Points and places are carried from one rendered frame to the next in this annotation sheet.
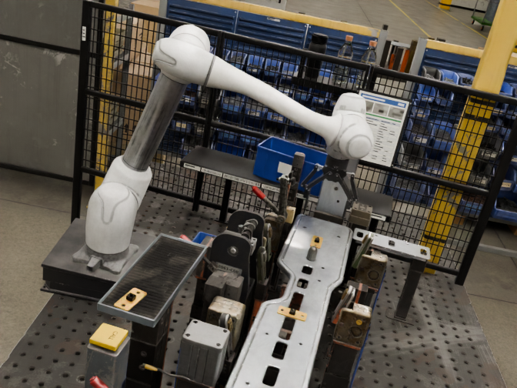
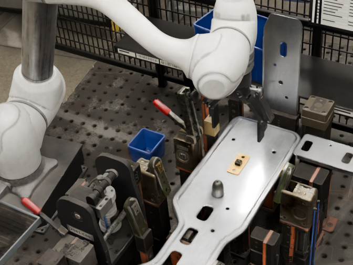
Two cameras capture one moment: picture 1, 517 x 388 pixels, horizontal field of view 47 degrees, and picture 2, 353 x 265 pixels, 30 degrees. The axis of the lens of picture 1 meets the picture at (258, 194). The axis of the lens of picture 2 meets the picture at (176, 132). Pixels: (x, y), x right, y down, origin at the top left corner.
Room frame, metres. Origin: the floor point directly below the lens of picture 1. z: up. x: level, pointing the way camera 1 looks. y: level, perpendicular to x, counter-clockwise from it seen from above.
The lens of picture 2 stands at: (0.59, -0.64, 2.31)
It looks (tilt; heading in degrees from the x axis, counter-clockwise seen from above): 41 degrees down; 25
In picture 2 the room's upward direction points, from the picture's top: 6 degrees counter-clockwise
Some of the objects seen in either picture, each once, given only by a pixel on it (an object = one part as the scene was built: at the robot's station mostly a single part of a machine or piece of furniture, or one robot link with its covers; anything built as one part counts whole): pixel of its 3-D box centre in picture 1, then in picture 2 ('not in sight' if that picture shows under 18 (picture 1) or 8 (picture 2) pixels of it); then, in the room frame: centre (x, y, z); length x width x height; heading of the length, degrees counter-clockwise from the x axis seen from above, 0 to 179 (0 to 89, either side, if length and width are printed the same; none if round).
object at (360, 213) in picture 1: (351, 246); (314, 149); (2.12, -0.41, 0.88); 0.08 x 0.08 x 0.36; 81
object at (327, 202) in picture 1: (339, 175); (280, 66); (2.13, -0.29, 1.17); 0.12 x 0.01 x 0.34; 81
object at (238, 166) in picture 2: (317, 240); (238, 162); (1.88, -0.24, 1.01); 0.08 x 0.04 x 0.01; 171
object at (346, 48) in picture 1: (344, 59); not in sight; (2.53, -0.24, 1.53); 0.06 x 0.06 x 0.20
